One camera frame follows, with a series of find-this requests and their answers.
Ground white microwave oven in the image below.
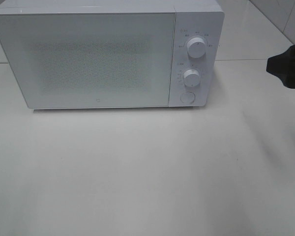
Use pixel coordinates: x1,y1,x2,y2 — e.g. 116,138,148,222
0,0,225,109

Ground white microwave knob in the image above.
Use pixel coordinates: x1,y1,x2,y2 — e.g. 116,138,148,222
187,36,207,59
183,69,201,88

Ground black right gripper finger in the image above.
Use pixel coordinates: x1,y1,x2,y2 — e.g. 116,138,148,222
266,44,295,89

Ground white microwave door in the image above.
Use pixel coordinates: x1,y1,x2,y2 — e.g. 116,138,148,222
0,13,175,109

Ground round white door button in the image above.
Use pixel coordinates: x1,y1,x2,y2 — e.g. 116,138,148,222
180,92,195,104

